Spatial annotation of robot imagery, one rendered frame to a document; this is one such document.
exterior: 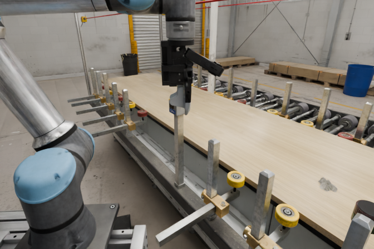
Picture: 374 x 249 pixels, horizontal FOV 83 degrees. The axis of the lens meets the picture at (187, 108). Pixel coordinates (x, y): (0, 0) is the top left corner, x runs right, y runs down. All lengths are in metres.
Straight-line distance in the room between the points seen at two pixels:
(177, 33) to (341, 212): 0.87
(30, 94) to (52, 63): 7.39
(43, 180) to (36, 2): 0.33
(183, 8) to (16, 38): 7.55
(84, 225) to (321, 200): 0.86
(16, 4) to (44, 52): 7.52
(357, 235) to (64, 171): 0.67
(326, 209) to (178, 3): 0.89
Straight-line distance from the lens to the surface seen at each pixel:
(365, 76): 6.36
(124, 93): 1.69
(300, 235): 1.11
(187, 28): 0.55
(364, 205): 0.72
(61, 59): 8.02
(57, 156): 0.58
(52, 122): 0.65
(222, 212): 1.02
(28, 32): 7.96
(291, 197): 1.03
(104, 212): 0.73
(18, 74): 0.64
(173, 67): 0.56
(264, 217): 0.86
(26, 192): 0.56
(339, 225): 1.00
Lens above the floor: 1.55
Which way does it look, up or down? 21 degrees down
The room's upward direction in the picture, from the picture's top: straight up
